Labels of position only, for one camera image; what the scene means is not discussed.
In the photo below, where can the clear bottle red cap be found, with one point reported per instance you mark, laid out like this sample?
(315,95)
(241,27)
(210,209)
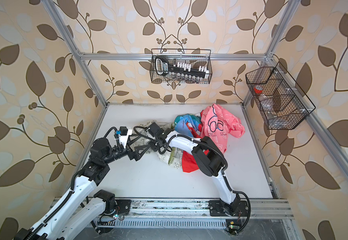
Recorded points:
(268,105)

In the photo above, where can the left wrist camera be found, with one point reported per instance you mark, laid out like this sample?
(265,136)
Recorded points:
(123,135)

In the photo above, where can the black socket holder tool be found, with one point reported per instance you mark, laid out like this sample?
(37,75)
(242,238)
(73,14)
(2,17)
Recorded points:
(181,66)

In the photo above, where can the pink printed cloth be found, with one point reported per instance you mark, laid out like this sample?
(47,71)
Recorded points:
(218,124)

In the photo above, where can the back black wire basket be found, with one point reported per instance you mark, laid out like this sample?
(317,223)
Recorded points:
(178,52)

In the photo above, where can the black wire basket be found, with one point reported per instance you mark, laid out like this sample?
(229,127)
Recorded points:
(178,52)
(295,105)

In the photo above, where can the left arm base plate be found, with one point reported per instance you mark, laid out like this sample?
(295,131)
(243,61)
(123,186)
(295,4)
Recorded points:
(120,208)

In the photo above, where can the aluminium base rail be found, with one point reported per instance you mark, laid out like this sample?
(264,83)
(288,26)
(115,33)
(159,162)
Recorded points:
(158,213)

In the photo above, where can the red cloth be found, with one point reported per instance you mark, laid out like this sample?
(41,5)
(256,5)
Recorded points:
(188,162)

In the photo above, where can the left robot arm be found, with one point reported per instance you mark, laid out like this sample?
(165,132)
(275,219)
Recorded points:
(74,211)

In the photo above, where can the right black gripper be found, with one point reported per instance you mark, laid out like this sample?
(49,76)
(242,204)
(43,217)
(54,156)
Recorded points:
(154,147)

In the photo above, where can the multicolour striped cloth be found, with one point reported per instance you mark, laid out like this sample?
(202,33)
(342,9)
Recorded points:
(189,125)

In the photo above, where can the white green patterned cloth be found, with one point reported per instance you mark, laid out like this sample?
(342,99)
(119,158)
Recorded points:
(171,156)

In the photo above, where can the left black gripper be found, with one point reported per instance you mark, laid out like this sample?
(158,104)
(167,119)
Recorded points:
(134,155)

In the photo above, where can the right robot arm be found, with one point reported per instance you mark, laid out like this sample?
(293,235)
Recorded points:
(210,161)

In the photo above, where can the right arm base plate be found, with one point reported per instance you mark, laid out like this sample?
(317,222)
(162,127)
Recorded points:
(239,208)

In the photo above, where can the right black wire basket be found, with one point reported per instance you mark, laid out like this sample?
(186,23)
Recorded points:
(295,105)

